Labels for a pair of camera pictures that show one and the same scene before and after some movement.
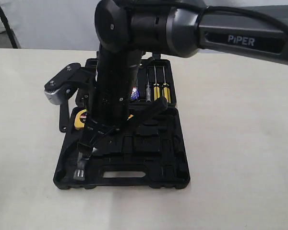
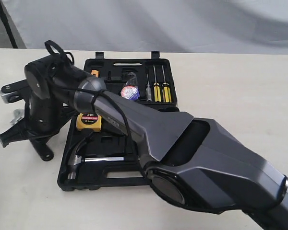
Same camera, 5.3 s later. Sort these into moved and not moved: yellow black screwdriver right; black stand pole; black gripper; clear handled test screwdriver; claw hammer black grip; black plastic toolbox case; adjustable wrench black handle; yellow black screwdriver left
Moved: adjustable wrench black handle; claw hammer black grip; black gripper
Not moved: black plastic toolbox case; yellow black screwdriver right; black stand pole; clear handled test screwdriver; yellow black screwdriver left
